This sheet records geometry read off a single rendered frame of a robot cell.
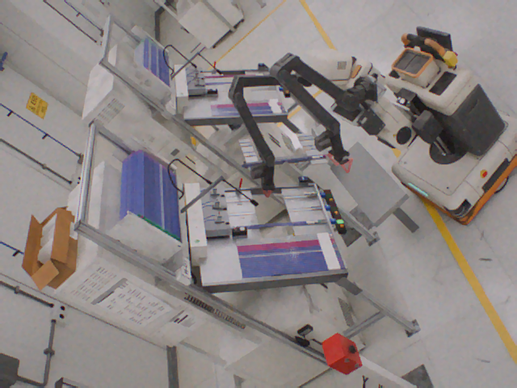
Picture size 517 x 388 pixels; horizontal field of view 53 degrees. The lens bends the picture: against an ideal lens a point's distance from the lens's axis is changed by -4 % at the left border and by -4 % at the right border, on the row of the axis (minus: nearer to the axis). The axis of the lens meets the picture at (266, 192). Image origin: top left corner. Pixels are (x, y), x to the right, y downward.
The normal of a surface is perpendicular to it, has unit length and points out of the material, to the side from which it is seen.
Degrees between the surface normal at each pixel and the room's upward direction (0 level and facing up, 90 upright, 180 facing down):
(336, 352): 0
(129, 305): 90
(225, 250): 45
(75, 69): 90
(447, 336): 0
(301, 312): 0
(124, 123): 90
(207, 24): 90
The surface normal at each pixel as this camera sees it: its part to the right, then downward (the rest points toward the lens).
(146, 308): 0.22, 0.66
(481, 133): 0.41, 0.41
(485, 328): -0.65, -0.50
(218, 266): 0.07, -0.77
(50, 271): -0.30, 0.09
